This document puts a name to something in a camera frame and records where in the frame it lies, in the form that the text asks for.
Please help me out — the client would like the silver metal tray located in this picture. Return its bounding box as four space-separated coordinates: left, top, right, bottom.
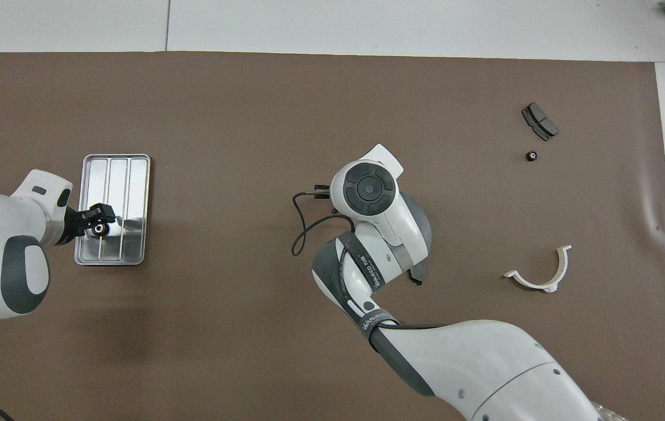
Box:
74 154 152 267

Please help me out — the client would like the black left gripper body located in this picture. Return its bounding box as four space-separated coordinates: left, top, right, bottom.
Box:
64 208 95 241

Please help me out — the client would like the white semicircular plastic bracket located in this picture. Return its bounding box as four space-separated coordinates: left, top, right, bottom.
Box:
503 245 572 293

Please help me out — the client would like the brown paper table mat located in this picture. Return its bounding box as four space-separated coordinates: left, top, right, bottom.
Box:
0 51 665 421

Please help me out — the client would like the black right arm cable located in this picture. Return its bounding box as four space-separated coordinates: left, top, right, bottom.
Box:
292 185 356 257

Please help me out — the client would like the wide dark grey brake pad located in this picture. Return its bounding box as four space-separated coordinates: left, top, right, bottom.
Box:
521 103 559 142

